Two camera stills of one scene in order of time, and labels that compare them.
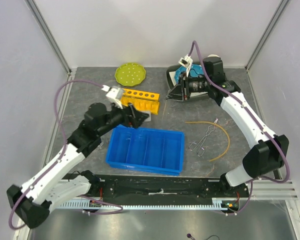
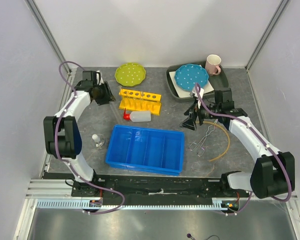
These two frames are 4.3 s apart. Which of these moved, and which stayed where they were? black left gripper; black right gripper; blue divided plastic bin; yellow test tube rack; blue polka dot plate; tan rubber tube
Moved: black right gripper; black left gripper
Stayed: blue polka dot plate; yellow test tube rack; blue divided plastic bin; tan rubber tube
